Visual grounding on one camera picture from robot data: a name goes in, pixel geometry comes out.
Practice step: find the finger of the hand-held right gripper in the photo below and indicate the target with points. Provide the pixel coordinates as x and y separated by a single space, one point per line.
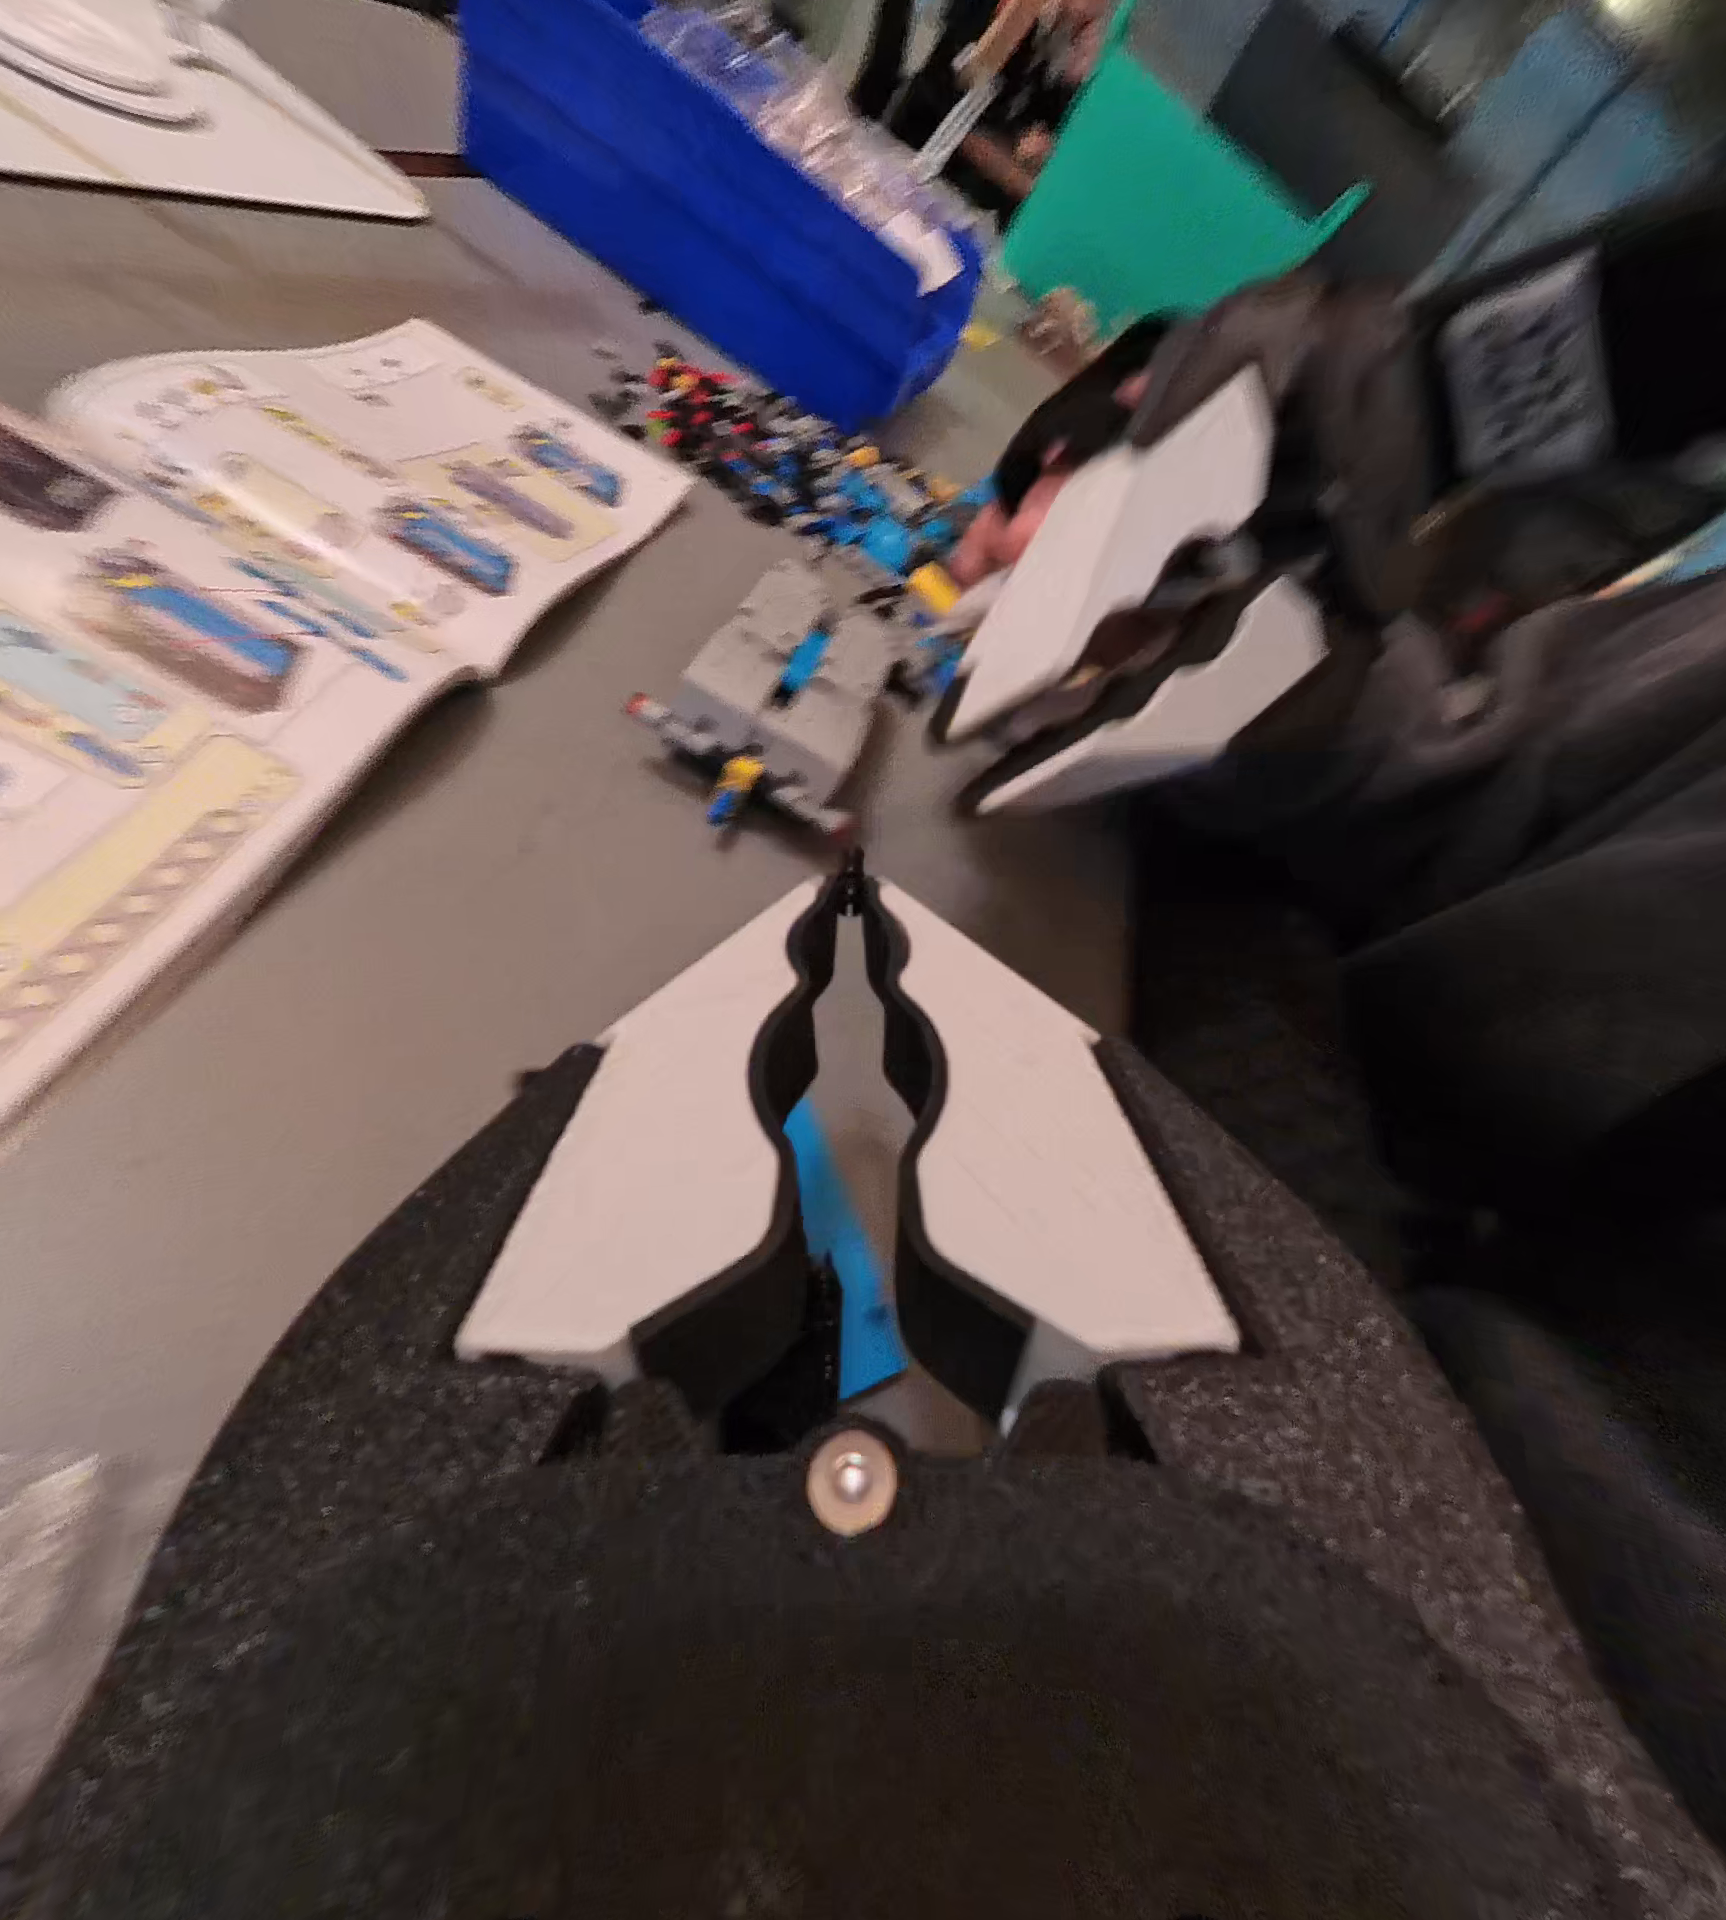
1119 554
1193 719

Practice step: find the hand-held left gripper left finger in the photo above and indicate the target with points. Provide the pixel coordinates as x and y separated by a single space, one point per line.
624 1199

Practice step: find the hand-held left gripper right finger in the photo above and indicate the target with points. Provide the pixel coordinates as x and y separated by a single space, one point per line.
1073 1199

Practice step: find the blue toy panel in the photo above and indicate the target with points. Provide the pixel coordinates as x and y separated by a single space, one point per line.
842 1245

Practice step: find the pile of small toy pieces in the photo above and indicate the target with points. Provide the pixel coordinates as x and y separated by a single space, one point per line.
803 449

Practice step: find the grey black toy brick assembly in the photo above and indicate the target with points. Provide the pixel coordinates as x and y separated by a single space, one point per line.
788 675

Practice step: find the black toy pin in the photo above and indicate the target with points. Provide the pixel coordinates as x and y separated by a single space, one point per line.
851 878

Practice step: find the instruction booklet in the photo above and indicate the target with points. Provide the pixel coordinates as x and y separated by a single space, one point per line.
129 675

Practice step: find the person's right forearm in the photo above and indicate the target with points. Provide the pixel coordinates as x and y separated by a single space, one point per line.
1553 719

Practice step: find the person's right hand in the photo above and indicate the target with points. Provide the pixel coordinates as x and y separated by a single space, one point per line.
1006 531

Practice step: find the green plastic bin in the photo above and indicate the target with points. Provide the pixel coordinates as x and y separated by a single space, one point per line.
1147 195

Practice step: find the clear plastic bags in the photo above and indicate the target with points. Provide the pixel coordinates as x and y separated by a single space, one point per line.
834 120

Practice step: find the blue plastic bin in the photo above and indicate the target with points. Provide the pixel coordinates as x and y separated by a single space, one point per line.
683 195

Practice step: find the white stand with wooden board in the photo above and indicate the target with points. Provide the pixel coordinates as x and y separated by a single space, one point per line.
129 120

